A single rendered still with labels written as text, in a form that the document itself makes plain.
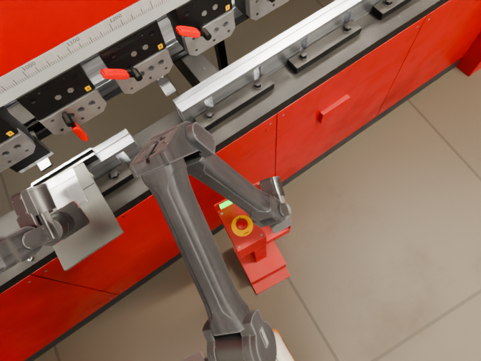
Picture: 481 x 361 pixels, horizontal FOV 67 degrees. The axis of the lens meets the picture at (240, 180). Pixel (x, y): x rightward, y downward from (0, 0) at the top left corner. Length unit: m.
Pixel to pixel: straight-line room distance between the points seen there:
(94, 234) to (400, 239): 1.56
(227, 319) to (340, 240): 1.44
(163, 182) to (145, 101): 1.94
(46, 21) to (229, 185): 0.47
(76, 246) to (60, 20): 0.58
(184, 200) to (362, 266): 1.54
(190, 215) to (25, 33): 0.47
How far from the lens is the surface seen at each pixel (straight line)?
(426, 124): 2.45
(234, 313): 0.65
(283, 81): 1.35
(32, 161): 1.13
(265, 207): 0.87
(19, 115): 1.34
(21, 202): 0.86
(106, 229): 1.08
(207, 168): 0.70
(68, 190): 1.17
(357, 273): 2.02
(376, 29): 1.55
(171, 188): 0.59
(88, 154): 1.20
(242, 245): 1.20
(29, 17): 0.82
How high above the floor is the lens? 1.95
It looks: 67 degrees down
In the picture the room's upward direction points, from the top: 11 degrees counter-clockwise
